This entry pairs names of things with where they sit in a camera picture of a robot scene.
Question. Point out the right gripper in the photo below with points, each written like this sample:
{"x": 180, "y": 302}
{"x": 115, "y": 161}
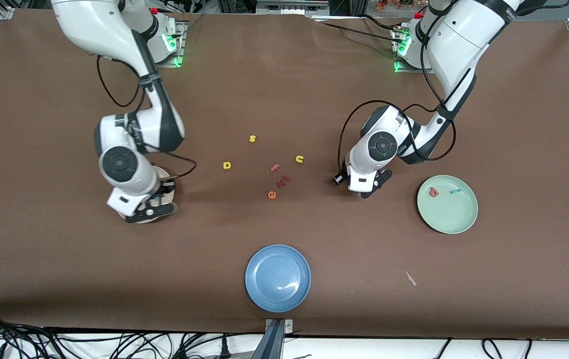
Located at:
{"x": 166, "y": 188}

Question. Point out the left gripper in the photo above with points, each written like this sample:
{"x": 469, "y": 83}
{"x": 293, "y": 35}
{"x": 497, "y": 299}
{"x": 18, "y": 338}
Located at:
{"x": 344, "y": 171}

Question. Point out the pink foam letter p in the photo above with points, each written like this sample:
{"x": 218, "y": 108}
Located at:
{"x": 433, "y": 192}

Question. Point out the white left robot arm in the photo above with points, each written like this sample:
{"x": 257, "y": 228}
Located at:
{"x": 459, "y": 45}

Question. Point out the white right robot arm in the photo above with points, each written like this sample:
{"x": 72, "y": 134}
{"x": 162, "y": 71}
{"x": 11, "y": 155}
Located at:
{"x": 90, "y": 30}

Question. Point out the beige brown plate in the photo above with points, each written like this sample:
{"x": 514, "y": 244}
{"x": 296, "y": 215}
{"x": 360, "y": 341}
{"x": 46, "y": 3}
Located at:
{"x": 164, "y": 174}

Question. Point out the brown table cover sheet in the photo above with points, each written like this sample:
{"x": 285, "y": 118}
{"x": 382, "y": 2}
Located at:
{"x": 284, "y": 89}

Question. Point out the green plate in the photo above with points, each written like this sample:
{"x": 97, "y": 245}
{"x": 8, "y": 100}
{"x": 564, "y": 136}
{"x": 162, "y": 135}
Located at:
{"x": 451, "y": 212}

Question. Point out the blue plate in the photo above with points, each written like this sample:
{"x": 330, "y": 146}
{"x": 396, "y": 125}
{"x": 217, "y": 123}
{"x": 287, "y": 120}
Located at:
{"x": 278, "y": 278}

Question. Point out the white paper scrap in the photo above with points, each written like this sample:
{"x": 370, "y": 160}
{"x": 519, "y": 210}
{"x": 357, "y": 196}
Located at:
{"x": 411, "y": 279}

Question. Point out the black power plug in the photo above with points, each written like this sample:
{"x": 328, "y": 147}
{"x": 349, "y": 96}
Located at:
{"x": 224, "y": 351}

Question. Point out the grey power strip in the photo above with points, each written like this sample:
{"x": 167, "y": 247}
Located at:
{"x": 291, "y": 6}

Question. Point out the orange artificial flowers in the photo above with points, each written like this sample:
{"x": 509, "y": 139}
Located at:
{"x": 394, "y": 4}

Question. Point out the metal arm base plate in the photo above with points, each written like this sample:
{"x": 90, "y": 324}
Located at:
{"x": 178, "y": 60}
{"x": 404, "y": 67}

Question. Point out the metal table edge bracket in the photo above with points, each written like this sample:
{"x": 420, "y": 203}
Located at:
{"x": 277, "y": 339}

